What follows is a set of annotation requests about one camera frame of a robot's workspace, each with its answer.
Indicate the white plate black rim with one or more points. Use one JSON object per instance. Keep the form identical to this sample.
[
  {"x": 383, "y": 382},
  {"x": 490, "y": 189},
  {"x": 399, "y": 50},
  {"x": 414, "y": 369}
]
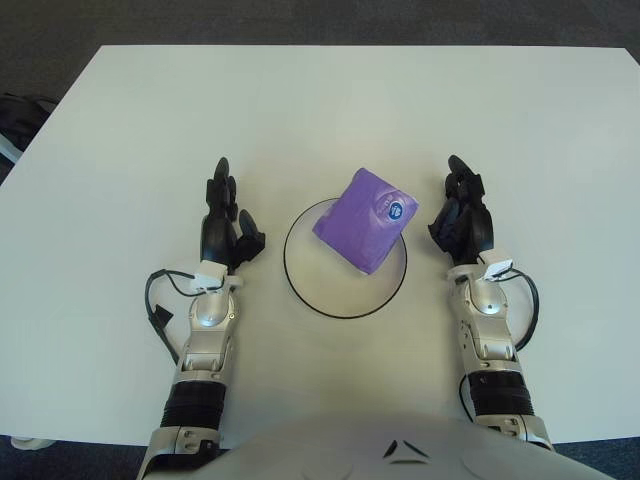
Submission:
[{"x": 340, "y": 292}]

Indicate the white table foot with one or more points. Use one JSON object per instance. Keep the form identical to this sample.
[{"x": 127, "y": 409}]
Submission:
[{"x": 31, "y": 442}]

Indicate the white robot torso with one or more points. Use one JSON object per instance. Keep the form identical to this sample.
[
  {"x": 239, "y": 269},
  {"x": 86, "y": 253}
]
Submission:
[{"x": 400, "y": 455}]

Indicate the purple tissue paper pack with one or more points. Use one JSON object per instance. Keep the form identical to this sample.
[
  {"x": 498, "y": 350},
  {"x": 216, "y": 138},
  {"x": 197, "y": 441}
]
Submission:
[{"x": 365, "y": 225}]

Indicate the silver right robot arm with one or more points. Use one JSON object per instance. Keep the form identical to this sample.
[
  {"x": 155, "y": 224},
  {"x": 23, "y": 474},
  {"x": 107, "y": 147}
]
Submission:
[{"x": 487, "y": 305}]

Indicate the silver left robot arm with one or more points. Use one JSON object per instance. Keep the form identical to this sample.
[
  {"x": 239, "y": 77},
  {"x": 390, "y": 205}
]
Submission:
[{"x": 212, "y": 315}]

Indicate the white tube frame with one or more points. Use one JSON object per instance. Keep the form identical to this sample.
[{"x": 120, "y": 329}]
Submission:
[{"x": 9, "y": 149}]

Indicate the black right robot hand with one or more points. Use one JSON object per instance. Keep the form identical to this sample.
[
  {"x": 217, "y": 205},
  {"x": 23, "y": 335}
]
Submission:
[{"x": 472, "y": 230}]

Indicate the black bag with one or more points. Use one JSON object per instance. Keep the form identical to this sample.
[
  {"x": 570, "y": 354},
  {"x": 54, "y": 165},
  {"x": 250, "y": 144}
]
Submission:
[{"x": 22, "y": 115}]

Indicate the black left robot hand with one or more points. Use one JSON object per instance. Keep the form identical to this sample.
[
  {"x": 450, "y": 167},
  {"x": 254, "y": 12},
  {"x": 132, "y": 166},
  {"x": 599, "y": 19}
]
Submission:
[{"x": 215, "y": 237}]

